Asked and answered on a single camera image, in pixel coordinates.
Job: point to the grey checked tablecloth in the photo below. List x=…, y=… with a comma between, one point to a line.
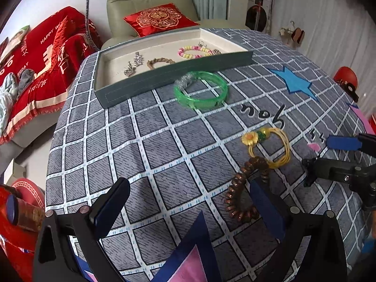
x=147, y=141

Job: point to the white washing machine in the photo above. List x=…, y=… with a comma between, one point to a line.
x=249, y=17

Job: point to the blue capped bottle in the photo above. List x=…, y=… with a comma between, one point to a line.
x=29, y=216

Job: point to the silver bar hair clip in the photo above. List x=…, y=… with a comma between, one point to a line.
x=128, y=70

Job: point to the red blanket sofa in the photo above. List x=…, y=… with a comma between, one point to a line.
x=44, y=50

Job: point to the white cardboard box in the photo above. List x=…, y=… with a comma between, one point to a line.
x=16, y=170

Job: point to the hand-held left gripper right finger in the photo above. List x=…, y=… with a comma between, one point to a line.
x=264, y=208

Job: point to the green plastic bangle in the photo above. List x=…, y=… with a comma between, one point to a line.
x=199, y=104

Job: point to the grey jewelry tray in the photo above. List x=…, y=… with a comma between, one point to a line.
x=123, y=94

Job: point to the red mop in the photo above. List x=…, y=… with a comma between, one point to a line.
x=258, y=14

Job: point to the flexible phone holder pole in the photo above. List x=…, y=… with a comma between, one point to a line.
x=87, y=6

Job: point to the light blue garment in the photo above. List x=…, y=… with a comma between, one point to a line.
x=7, y=100

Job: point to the red plastic stool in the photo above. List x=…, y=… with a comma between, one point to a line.
x=342, y=75

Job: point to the red gift box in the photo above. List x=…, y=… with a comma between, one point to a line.
x=11, y=241

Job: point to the red round patterned tin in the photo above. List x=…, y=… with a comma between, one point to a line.
x=29, y=188

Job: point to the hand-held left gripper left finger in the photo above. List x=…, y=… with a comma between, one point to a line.
x=110, y=205

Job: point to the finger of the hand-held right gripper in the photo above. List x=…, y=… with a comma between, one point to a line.
x=342, y=143
x=337, y=170

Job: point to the white sheer curtain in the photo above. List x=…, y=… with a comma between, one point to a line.
x=323, y=11

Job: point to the red embroidered cushion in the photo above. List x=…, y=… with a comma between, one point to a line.
x=158, y=19

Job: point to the grey sofa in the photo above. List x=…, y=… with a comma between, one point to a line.
x=20, y=148

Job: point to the portrait print pillow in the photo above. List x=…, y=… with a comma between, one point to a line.
x=17, y=38

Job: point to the black object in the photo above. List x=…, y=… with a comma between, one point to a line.
x=350, y=89

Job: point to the pink heart crystal hair clip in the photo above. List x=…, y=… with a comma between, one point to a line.
x=313, y=146

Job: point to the grey garment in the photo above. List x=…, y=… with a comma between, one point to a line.
x=25, y=80

